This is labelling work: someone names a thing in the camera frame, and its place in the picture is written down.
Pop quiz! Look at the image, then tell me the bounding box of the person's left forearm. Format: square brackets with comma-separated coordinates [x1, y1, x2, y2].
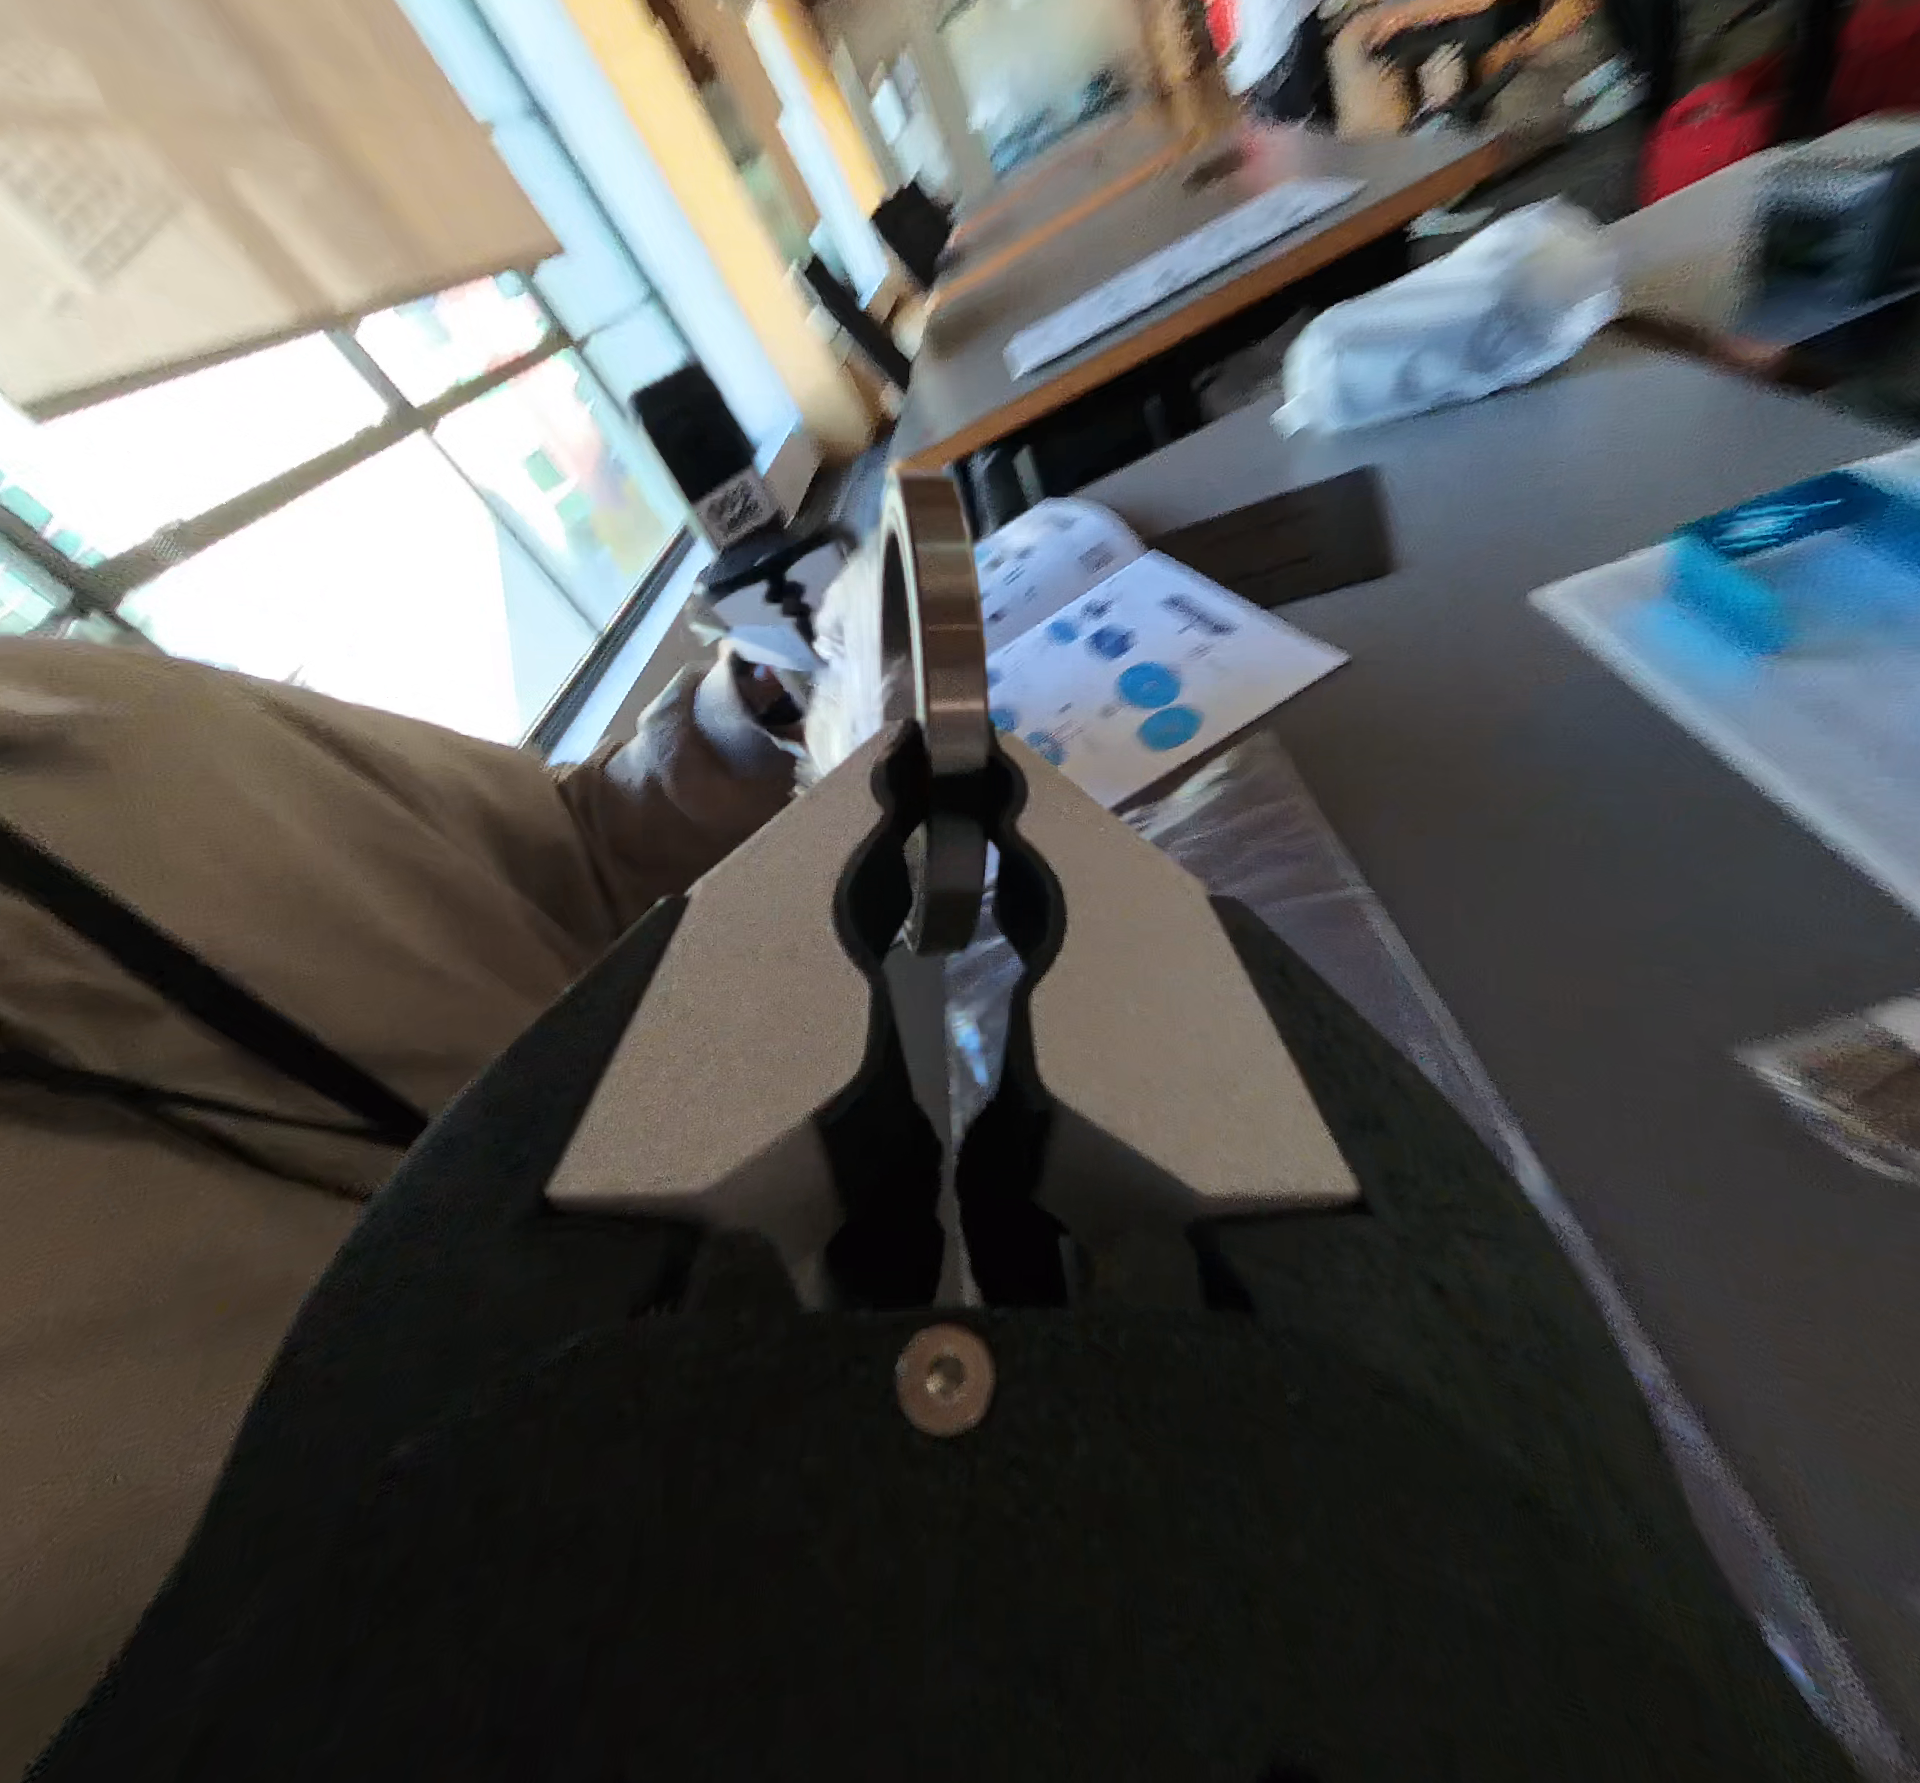
[551, 739, 796, 938]

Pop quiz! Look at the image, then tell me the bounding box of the paper leaflet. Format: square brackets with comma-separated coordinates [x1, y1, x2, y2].
[1001, 176, 1369, 381]

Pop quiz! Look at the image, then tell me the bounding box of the large window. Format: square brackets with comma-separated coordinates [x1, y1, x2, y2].
[0, 0, 819, 754]

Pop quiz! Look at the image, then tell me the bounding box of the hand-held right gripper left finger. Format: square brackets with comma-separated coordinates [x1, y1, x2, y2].
[541, 725, 951, 1308]

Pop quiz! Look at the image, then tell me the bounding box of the red bag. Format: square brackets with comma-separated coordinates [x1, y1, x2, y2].
[1639, 58, 1787, 208]

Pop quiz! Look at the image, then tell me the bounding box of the group of blue metal brackets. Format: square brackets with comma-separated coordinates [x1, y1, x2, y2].
[1665, 471, 1920, 660]

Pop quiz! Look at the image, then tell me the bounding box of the white plastic bag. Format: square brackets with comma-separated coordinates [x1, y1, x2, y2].
[1271, 199, 1628, 441]

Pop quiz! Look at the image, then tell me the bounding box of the person's beige jacket torso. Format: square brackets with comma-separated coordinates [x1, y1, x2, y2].
[0, 641, 683, 1783]

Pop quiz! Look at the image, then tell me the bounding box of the torn plastic wrap piece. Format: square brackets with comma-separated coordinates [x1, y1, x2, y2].
[803, 561, 918, 784]

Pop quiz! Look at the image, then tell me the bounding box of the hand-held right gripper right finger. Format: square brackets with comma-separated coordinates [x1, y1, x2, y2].
[958, 733, 1363, 1308]

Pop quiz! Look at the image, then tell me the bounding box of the white foam sheet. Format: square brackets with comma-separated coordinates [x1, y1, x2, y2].
[1527, 441, 1920, 915]

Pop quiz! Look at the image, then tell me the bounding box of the grey power supply unit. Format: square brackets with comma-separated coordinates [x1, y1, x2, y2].
[1748, 148, 1920, 332]

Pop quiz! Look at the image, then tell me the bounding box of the black metal base plate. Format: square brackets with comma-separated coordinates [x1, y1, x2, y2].
[1153, 467, 1395, 611]

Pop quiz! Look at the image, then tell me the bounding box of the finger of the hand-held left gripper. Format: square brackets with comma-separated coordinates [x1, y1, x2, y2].
[776, 544, 860, 645]
[701, 589, 819, 676]

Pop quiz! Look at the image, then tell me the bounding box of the pile of small screw bags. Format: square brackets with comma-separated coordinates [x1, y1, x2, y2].
[1737, 999, 1920, 1186]

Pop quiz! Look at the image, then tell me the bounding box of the plastic-wrapped metal ring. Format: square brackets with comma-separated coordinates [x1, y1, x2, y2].
[888, 463, 1001, 959]

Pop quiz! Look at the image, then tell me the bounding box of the assembly manual booklet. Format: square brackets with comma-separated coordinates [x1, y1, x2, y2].
[967, 496, 1350, 809]

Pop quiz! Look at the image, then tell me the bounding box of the wooden-edged table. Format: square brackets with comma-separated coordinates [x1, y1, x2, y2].
[890, 126, 1518, 472]

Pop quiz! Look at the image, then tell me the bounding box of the person's left hand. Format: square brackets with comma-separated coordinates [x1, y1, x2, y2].
[643, 648, 811, 827]

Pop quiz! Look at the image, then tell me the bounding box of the large clear plastic bag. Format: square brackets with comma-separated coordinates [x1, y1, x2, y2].
[943, 729, 1920, 1783]

